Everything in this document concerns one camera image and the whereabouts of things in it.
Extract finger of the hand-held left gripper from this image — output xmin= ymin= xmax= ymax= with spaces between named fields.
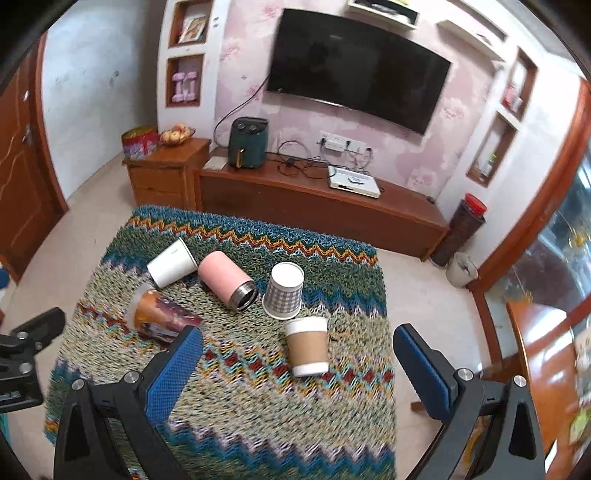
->
xmin=0 ymin=307 xmax=66 ymax=414

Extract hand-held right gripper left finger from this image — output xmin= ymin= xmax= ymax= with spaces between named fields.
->
xmin=53 ymin=325 xmax=205 ymax=480

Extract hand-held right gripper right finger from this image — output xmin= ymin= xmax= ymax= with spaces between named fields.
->
xmin=393 ymin=323 xmax=546 ymax=480

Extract brown sleeve paper cup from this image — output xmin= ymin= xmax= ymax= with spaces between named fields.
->
xmin=284 ymin=316 xmax=330 ymax=378

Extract orange printed plastic cup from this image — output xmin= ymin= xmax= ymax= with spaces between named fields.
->
xmin=127 ymin=284 xmax=204 ymax=344

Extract pink thermos cup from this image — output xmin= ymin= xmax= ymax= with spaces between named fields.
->
xmin=198 ymin=250 xmax=258 ymax=313

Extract plain white paper cup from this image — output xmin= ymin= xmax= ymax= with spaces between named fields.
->
xmin=147 ymin=237 xmax=199 ymax=289

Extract checkered paper cup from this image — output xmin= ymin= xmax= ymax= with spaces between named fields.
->
xmin=262 ymin=261 xmax=305 ymax=320

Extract zigzag knitted blanket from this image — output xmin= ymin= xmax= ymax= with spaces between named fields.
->
xmin=44 ymin=205 xmax=399 ymax=480

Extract white trash bin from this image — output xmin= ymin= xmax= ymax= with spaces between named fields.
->
xmin=445 ymin=251 xmax=479 ymax=289

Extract glossy wooden table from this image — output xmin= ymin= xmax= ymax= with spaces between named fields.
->
xmin=505 ymin=300 xmax=591 ymax=464

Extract brown wooden door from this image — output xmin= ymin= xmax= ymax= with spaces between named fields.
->
xmin=0 ymin=34 xmax=68 ymax=283

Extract dark barrel red lid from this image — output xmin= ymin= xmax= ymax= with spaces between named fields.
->
xmin=431 ymin=203 xmax=485 ymax=267

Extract red lidded jar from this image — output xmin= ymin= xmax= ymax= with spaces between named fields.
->
xmin=462 ymin=194 xmax=488 ymax=216

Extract glass display cabinet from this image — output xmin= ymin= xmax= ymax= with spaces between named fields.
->
xmin=501 ymin=148 xmax=591 ymax=321

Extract small wooden drawer cabinet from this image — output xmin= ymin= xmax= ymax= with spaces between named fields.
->
xmin=122 ymin=137 xmax=212 ymax=210

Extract long wooden television cabinet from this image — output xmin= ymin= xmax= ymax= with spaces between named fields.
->
xmin=193 ymin=148 xmax=451 ymax=263

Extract white set-top box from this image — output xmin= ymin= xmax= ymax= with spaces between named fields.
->
xmin=327 ymin=165 xmax=382 ymax=199

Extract colourful round tin box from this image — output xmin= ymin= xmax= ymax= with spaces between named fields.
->
xmin=121 ymin=126 xmax=161 ymax=161

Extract bowl of fruit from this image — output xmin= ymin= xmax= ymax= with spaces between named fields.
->
xmin=159 ymin=124 xmax=197 ymax=147

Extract green air fryer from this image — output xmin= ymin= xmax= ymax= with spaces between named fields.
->
xmin=228 ymin=117 xmax=270 ymax=169

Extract black flat television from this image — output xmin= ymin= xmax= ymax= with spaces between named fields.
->
xmin=267 ymin=8 xmax=452 ymax=137

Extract framed picture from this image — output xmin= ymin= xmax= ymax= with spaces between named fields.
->
xmin=178 ymin=16 xmax=208 ymax=44

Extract black cable bundle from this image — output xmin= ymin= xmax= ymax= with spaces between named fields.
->
xmin=276 ymin=140 xmax=334 ymax=179

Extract white wall power strip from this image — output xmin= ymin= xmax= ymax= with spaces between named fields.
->
xmin=318 ymin=132 xmax=372 ymax=154

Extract black television cable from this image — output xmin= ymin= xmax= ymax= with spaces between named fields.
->
xmin=213 ymin=76 xmax=271 ymax=149

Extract white wall shelf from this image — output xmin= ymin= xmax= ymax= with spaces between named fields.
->
xmin=347 ymin=0 xmax=422 ymax=29

